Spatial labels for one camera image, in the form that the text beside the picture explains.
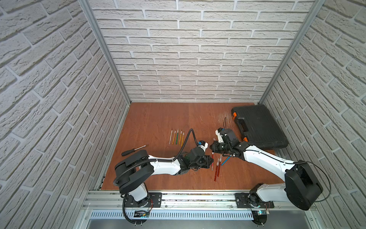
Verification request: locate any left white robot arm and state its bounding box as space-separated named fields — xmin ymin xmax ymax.
xmin=113 ymin=145 xmax=214 ymax=205

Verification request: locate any black plastic tool case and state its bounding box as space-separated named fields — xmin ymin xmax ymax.
xmin=231 ymin=105 xmax=289 ymax=150

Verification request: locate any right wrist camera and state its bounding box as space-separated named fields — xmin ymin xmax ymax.
xmin=215 ymin=128 xmax=225 ymax=143

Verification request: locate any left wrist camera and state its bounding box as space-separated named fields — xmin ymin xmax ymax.
xmin=197 ymin=140 xmax=208 ymax=152

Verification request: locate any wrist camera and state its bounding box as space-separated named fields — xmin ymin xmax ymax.
xmin=197 ymin=140 xmax=208 ymax=152
xmin=215 ymin=128 xmax=225 ymax=143

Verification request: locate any blue carving knife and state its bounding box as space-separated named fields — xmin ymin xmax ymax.
xmin=221 ymin=156 xmax=231 ymax=166

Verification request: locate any black handled screwdriver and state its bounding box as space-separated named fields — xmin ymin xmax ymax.
xmin=121 ymin=145 xmax=147 ymax=156

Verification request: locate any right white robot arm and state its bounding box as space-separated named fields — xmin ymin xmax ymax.
xmin=210 ymin=128 xmax=323 ymax=210

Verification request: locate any green carving knife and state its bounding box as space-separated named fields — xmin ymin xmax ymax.
xmin=175 ymin=129 xmax=179 ymax=145

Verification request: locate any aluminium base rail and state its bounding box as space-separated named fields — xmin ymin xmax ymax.
xmin=74 ymin=190 xmax=324 ymax=229

